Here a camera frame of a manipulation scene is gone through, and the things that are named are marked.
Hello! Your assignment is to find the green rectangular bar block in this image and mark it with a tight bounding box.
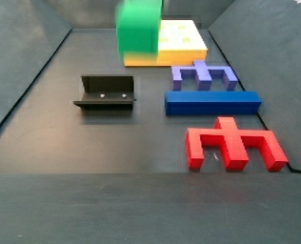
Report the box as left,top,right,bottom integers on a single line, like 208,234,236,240
115,0,162,54

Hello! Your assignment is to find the yellow slotted board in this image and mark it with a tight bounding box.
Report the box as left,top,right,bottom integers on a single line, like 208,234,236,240
123,20,208,67

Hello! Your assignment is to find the blue rectangular bar block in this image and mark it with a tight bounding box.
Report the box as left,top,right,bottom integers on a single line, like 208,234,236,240
165,91,262,115

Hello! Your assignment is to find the purple E-shaped block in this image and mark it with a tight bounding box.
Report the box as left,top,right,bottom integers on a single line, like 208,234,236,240
172,60,238,92

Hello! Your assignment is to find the red E-shaped block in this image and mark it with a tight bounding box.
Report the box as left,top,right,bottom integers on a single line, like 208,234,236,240
185,117,288,172

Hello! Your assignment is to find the black angle bracket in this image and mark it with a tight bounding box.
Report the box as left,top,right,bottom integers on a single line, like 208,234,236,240
73,74,135,109

